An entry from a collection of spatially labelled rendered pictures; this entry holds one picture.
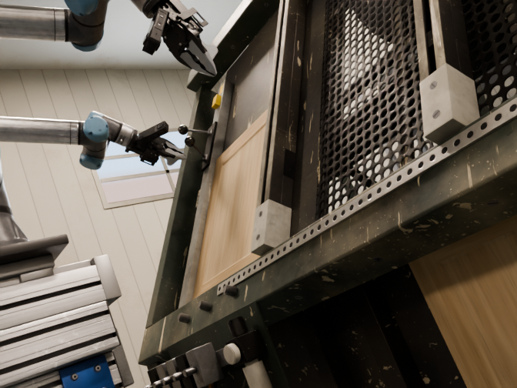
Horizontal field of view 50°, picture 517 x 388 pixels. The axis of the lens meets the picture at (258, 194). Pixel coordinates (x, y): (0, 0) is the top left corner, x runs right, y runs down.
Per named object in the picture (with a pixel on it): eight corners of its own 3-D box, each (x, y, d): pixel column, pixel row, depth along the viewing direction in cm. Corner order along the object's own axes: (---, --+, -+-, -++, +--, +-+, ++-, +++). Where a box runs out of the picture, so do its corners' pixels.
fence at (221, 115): (188, 314, 171) (177, 310, 170) (228, 91, 223) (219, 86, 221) (196, 309, 168) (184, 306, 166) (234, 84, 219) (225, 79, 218)
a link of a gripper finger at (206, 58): (233, 59, 127) (205, 29, 126) (218, 69, 123) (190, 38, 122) (226, 67, 129) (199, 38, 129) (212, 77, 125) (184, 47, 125)
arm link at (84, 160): (77, 152, 173) (88, 123, 178) (77, 167, 183) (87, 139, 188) (101, 160, 175) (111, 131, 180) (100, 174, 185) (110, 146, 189)
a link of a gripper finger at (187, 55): (226, 67, 129) (199, 38, 129) (212, 77, 125) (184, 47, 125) (220, 75, 132) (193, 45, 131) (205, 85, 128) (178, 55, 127)
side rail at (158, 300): (173, 337, 192) (144, 329, 188) (217, 102, 252) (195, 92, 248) (181, 333, 188) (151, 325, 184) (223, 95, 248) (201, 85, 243)
